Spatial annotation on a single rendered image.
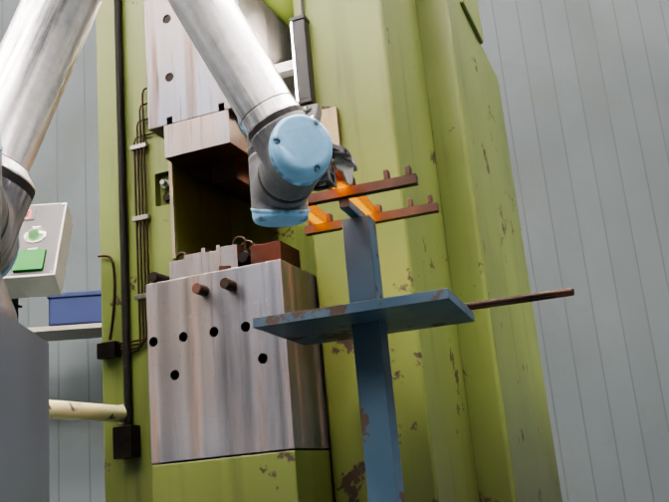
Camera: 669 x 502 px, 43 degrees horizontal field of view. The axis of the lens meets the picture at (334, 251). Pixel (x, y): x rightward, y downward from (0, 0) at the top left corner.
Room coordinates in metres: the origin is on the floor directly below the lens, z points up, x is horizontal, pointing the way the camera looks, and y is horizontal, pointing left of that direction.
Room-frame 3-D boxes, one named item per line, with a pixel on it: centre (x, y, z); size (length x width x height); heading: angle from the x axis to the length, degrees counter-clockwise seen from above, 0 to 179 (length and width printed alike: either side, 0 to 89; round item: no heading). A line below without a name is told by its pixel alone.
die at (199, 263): (2.32, 0.27, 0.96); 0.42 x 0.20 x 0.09; 160
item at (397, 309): (1.78, -0.06, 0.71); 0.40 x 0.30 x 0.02; 73
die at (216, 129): (2.32, 0.27, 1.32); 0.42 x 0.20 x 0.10; 160
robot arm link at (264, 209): (1.28, 0.08, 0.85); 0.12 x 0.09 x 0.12; 16
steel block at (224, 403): (2.31, 0.21, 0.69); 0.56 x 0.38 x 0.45; 160
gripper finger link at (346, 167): (1.54, -0.04, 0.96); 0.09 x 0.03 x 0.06; 141
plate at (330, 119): (2.14, 0.00, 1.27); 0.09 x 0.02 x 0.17; 70
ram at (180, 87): (2.31, 0.23, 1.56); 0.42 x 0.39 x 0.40; 160
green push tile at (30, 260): (2.12, 0.78, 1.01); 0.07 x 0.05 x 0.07; 95
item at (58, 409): (2.16, 0.69, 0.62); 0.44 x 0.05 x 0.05; 160
